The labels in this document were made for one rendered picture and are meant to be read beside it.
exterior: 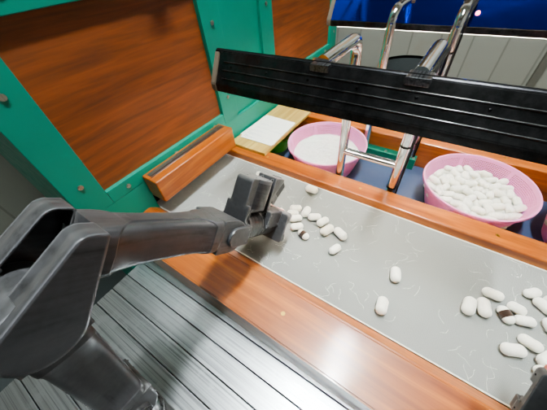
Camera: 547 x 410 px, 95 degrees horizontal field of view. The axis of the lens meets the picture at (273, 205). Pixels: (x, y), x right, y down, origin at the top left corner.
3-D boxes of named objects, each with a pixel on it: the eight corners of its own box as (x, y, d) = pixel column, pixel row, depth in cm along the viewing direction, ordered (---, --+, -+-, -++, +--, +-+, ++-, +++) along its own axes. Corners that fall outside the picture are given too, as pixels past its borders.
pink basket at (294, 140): (374, 181, 84) (382, 158, 77) (296, 194, 83) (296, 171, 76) (347, 138, 102) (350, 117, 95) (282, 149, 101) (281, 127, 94)
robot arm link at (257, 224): (249, 200, 54) (229, 200, 48) (271, 210, 51) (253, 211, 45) (240, 229, 55) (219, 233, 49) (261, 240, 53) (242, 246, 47)
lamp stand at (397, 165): (371, 256, 65) (441, 72, 33) (303, 225, 74) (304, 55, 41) (393, 209, 75) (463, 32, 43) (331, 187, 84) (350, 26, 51)
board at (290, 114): (264, 156, 83) (264, 153, 83) (230, 145, 90) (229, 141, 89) (312, 112, 101) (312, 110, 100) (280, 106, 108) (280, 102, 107)
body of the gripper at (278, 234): (255, 199, 61) (237, 200, 54) (291, 215, 56) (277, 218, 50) (247, 224, 62) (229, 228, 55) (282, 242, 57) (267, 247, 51)
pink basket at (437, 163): (537, 251, 62) (566, 228, 55) (419, 237, 68) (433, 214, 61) (497, 181, 80) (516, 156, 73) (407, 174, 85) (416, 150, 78)
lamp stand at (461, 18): (411, 170, 86) (478, 6, 54) (355, 154, 95) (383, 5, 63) (424, 142, 97) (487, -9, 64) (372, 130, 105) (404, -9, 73)
